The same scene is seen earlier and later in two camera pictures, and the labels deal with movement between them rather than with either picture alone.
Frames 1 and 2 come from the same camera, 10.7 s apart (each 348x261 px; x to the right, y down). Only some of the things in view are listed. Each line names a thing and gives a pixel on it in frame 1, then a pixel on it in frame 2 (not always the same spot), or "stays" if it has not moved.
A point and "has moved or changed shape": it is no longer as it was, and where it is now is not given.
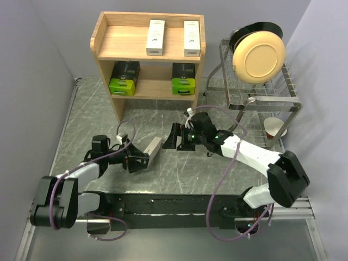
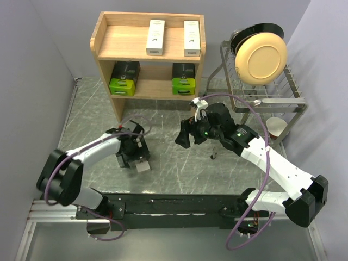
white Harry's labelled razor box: [153, 149] has moved or changed shape
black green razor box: [183, 79] stays
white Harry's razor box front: [192, 43] stays
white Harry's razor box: [155, 41] stays
